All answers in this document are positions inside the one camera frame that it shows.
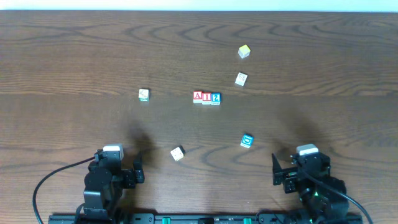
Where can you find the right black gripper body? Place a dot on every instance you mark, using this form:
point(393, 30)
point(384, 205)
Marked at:
point(286, 178)

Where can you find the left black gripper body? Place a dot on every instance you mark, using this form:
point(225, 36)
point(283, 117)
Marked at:
point(130, 178)

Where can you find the blue number 2 block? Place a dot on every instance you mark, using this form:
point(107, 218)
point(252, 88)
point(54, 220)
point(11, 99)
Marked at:
point(215, 99)

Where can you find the red letter A block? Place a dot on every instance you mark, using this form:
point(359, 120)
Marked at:
point(197, 97)

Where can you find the plain engraved wooden block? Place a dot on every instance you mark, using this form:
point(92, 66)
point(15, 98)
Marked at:
point(241, 79)

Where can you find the red letter I block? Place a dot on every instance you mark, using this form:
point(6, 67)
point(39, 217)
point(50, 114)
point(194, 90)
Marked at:
point(206, 98)

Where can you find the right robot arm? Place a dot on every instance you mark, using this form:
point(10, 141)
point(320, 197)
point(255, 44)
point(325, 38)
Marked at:
point(331, 207)

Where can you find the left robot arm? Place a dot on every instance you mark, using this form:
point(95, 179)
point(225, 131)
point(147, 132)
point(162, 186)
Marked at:
point(103, 209)

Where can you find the plain tilted wooden block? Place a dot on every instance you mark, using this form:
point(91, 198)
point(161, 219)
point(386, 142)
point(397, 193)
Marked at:
point(177, 153)

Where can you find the blue picture wooden block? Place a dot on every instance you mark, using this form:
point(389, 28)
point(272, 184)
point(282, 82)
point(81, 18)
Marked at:
point(246, 141)

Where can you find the green picture wooden block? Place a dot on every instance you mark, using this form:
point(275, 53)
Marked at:
point(144, 94)

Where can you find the yellow top wooden block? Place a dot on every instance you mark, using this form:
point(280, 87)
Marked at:
point(244, 51)

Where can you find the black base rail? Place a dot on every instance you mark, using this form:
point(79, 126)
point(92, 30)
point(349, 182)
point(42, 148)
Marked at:
point(263, 218)

